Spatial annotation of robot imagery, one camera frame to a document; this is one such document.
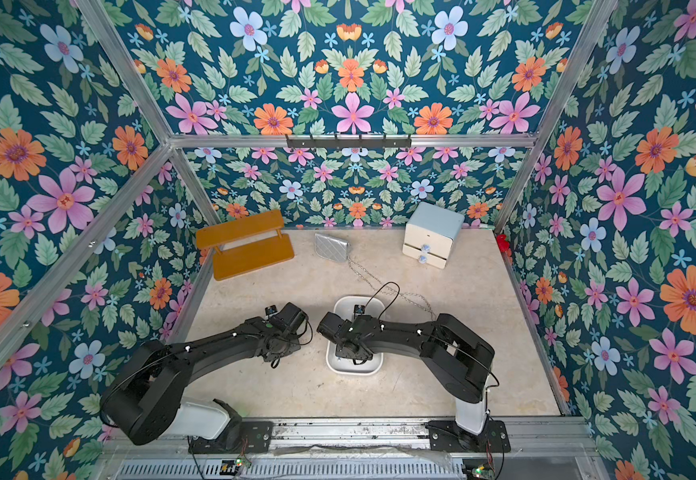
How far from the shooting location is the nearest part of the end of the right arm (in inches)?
23.4

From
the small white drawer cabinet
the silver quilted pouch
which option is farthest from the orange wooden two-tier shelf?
the small white drawer cabinet

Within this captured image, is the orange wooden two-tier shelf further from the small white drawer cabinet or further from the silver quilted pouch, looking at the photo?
the small white drawer cabinet

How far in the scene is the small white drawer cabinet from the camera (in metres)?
1.01

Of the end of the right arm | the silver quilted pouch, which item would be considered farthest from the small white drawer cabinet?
the end of the right arm

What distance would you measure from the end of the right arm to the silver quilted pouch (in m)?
0.37

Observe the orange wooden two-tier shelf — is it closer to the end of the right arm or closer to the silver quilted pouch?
the silver quilted pouch

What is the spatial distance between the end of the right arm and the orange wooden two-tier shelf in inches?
19.5

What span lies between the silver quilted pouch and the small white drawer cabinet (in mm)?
226

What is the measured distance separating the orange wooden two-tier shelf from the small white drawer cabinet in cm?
47

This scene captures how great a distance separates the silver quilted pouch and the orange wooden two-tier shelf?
0.41 ft

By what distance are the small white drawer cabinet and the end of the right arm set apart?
45 cm

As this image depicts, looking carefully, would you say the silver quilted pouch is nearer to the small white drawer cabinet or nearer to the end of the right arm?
the small white drawer cabinet

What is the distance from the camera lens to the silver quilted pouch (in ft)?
3.50

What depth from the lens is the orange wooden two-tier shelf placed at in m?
1.10
